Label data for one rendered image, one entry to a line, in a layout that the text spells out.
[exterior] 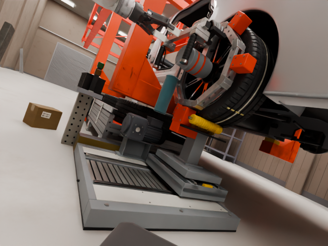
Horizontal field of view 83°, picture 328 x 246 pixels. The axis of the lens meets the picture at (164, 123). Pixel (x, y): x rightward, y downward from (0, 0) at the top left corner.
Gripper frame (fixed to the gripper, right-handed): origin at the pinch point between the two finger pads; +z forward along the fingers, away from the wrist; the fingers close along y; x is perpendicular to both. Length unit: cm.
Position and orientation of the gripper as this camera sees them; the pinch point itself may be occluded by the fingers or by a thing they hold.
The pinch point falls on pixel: (170, 35)
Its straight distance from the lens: 97.4
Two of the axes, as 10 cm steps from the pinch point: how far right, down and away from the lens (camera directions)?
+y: 4.6, 1.9, -8.7
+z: 8.1, 3.0, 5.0
